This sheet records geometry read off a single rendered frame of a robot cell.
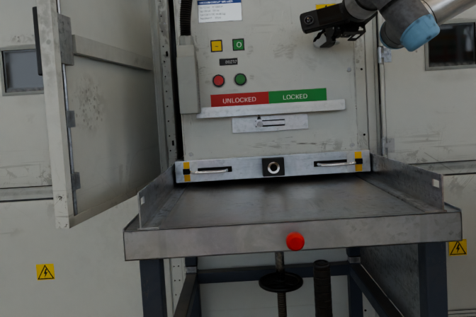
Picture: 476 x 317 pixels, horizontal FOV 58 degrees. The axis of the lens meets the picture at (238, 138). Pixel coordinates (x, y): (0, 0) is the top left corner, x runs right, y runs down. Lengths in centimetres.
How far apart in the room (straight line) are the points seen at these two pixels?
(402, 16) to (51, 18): 69
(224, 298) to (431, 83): 101
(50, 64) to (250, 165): 58
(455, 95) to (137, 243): 116
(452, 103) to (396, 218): 82
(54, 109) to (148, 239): 32
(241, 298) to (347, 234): 82
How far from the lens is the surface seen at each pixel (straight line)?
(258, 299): 159
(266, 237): 81
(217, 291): 158
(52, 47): 93
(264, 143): 120
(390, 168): 111
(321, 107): 118
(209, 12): 123
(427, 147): 158
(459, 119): 162
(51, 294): 169
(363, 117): 152
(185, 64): 110
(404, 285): 117
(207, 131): 120
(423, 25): 96
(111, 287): 161
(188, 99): 109
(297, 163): 121
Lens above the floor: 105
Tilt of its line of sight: 3 degrees down
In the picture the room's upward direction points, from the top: 3 degrees counter-clockwise
